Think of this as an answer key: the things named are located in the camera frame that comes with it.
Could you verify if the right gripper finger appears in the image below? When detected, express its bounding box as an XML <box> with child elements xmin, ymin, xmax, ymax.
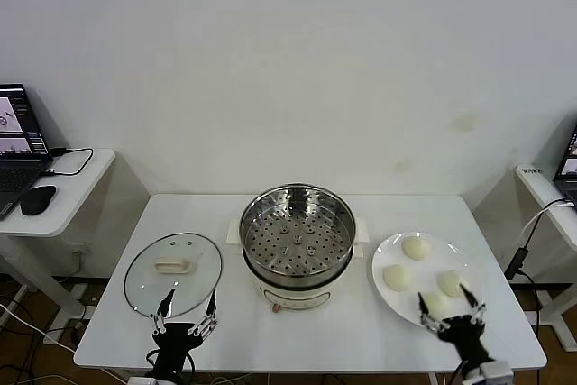
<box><xmin>460</xmin><ymin>284</ymin><xmax>488</xmax><ymax>325</ymax></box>
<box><xmin>417</xmin><ymin>293</ymin><xmax>450</xmax><ymax>336</ymax></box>

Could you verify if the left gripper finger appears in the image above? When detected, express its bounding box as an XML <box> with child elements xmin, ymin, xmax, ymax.
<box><xmin>188</xmin><ymin>290</ymin><xmax>220</xmax><ymax>339</ymax></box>
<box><xmin>151</xmin><ymin>289</ymin><xmax>177</xmax><ymax>335</ymax></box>

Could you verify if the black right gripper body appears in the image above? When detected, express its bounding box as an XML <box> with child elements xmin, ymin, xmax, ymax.
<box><xmin>437</xmin><ymin>315</ymin><xmax>492</xmax><ymax>371</ymax></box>

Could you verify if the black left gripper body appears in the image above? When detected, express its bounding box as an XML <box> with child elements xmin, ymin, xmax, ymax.
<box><xmin>151</xmin><ymin>322</ymin><xmax>204</xmax><ymax>380</ymax></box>

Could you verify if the white steamed baozi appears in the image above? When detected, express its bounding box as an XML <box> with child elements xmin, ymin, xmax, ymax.
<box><xmin>382</xmin><ymin>264</ymin><xmax>414</xmax><ymax>292</ymax></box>
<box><xmin>401</xmin><ymin>235</ymin><xmax>433</xmax><ymax>262</ymax></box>
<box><xmin>421</xmin><ymin>292</ymin><xmax>454</xmax><ymax>319</ymax></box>
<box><xmin>437</xmin><ymin>270</ymin><xmax>471</xmax><ymax>299</ymax></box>

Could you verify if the round glass pot lid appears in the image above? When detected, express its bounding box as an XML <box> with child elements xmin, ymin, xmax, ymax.
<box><xmin>123</xmin><ymin>232</ymin><xmax>224</xmax><ymax>319</ymax></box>

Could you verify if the perforated steel steamer basket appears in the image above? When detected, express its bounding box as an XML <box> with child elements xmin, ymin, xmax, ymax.
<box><xmin>238</xmin><ymin>182</ymin><xmax>357</xmax><ymax>291</ymax></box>

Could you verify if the white round plate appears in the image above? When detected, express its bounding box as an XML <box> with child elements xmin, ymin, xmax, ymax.
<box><xmin>371</xmin><ymin>231</ymin><xmax>486</xmax><ymax>331</ymax></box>

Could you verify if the white floor power strip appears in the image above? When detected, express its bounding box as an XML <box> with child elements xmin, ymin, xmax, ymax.
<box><xmin>42</xmin><ymin>326</ymin><xmax>80</xmax><ymax>346</ymax></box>

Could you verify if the white side desk with label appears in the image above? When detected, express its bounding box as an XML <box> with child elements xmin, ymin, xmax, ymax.
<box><xmin>515</xmin><ymin>163</ymin><xmax>577</xmax><ymax>353</ymax></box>

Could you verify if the dark laptop with grey keyboard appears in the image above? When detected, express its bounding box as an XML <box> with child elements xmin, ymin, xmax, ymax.
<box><xmin>553</xmin><ymin>123</ymin><xmax>577</xmax><ymax>215</ymax></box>

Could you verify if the black computer mouse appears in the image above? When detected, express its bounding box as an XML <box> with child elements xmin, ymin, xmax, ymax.
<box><xmin>20</xmin><ymin>185</ymin><xmax>58</xmax><ymax>216</ymax></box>

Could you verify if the black laptop with lit screen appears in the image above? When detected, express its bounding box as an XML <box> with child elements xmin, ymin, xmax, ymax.
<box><xmin>0</xmin><ymin>83</ymin><xmax>54</xmax><ymax>222</ymax></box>

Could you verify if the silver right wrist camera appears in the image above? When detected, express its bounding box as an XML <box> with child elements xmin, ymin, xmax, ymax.
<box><xmin>478</xmin><ymin>360</ymin><xmax>515</xmax><ymax>385</ymax></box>

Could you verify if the black adapter with cable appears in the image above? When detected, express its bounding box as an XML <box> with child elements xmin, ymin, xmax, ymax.
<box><xmin>503</xmin><ymin>247</ymin><xmax>541</xmax><ymax>327</ymax></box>

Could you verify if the white hanging cable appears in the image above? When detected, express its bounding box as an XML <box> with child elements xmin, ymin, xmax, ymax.
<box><xmin>522</xmin><ymin>198</ymin><xmax>576</xmax><ymax>246</ymax></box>

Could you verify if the white floor cable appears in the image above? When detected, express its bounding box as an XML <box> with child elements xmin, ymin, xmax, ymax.
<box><xmin>0</xmin><ymin>301</ymin><xmax>76</xmax><ymax>354</ymax></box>

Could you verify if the black laptop power cable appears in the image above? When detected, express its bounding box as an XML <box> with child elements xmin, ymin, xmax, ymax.
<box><xmin>42</xmin><ymin>146</ymin><xmax>95</xmax><ymax>178</ymax></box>

